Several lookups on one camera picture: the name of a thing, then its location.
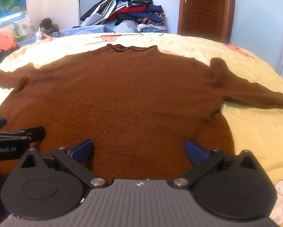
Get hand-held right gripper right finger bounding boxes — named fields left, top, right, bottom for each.
left=171, top=139, right=263, bottom=190

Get white crumpled wrapper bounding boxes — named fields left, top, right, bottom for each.
left=36, top=27, right=49, bottom=41

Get orange cloth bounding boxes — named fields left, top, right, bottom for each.
left=0, top=31, right=18, bottom=52

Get pile of clothes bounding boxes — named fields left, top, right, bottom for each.
left=80, top=0, right=169, bottom=33

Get floral pillow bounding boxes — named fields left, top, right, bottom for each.
left=12, top=15, right=38, bottom=40

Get grey framed panel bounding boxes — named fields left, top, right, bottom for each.
left=77, top=0, right=105, bottom=23

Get white sliding wardrobe door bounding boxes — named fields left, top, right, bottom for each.
left=229, top=0, right=283, bottom=76

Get green plastic object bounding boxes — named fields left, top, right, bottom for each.
left=15, top=30, right=28, bottom=40

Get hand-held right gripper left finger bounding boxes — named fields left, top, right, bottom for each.
left=20, top=139, right=109, bottom=190

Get dark plush toy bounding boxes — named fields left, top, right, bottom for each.
left=38, top=18, right=60, bottom=38

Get blue quilted blanket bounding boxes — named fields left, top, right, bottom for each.
left=54, top=26, right=116, bottom=37

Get brown wooden door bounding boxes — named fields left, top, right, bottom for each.
left=177, top=0, right=237, bottom=44

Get yellow printed quilt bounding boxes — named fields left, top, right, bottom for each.
left=0, top=32, right=283, bottom=227

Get brown knitted sweater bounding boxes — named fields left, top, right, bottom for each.
left=0, top=44, right=283, bottom=182

